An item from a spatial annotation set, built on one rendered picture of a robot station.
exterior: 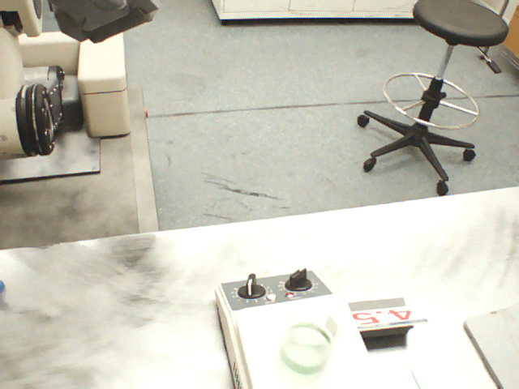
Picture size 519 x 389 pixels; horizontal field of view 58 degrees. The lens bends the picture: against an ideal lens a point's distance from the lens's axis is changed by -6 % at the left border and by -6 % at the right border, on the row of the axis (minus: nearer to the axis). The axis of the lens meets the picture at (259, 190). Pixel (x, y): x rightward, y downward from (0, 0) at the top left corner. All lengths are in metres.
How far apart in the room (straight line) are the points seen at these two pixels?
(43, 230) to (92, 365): 0.71
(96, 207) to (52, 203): 0.12
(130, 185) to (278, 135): 0.94
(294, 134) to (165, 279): 1.55
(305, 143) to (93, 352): 1.62
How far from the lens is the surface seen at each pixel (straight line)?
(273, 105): 2.28
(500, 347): 0.67
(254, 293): 0.55
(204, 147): 2.01
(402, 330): 0.62
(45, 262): 0.68
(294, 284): 0.56
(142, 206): 1.27
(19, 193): 1.37
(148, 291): 0.63
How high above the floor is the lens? 1.27
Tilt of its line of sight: 44 degrees down
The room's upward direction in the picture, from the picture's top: 7 degrees clockwise
